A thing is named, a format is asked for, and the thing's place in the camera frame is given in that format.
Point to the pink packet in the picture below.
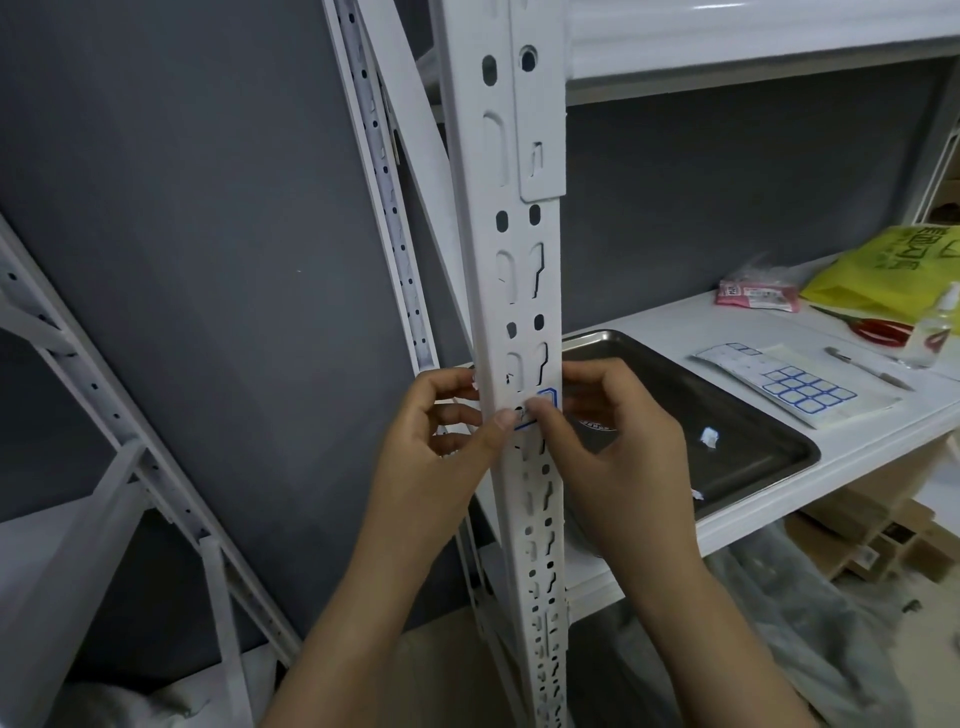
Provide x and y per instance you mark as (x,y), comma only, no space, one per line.
(757,296)

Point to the yellow-green plastic bag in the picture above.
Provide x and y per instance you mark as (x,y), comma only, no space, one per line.
(877,285)

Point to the steel tray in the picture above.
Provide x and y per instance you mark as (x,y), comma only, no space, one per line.
(660,375)

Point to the cardboard box with dark print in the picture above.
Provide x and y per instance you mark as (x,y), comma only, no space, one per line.
(946,199)

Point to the white metal shelving rack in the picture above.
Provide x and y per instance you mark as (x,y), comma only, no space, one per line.
(675,315)

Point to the white perforated shelf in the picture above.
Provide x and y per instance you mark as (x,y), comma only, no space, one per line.
(480,300)

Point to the sheet of blue-bordered labels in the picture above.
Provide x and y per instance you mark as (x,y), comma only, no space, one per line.
(731,360)

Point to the round blue-white sticker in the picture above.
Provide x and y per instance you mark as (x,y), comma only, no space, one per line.
(596,425)

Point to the brown cardboard box piece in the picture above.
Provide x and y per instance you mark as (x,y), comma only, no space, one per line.
(862,525)

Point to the person's right hand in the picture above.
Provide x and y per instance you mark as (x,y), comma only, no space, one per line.
(630,480)

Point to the white paper pad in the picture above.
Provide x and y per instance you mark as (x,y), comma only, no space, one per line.
(810,356)

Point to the person's left hand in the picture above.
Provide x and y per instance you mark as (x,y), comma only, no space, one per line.
(420,487)

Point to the red scissors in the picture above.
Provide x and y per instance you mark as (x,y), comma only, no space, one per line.
(885,330)

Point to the clear spray bottle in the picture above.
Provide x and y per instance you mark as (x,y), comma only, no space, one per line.
(926,337)

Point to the grey pen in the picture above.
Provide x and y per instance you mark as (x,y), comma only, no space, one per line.
(862,365)

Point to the blue-bordered white label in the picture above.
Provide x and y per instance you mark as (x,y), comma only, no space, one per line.
(709,438)
(547,396)

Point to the person's right forearm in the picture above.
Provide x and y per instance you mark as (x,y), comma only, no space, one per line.
(712,660)

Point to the white-grey cloth bundle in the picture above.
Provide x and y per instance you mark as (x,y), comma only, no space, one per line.
(120,709)

